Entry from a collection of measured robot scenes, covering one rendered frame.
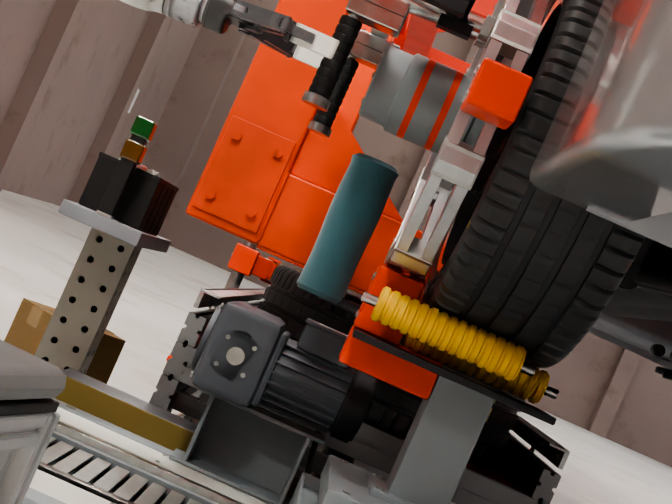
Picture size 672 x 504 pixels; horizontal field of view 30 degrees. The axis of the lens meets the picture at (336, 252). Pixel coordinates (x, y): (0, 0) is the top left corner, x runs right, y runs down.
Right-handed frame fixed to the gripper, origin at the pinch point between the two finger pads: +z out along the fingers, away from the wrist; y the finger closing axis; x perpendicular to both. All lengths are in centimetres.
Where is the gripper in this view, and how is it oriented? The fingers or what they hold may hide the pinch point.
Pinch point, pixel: (329, 55)
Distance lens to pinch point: 195.7
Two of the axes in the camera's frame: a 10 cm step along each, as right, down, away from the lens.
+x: 4.1, -9.1, 0.3
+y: 0.0, -0.3, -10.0
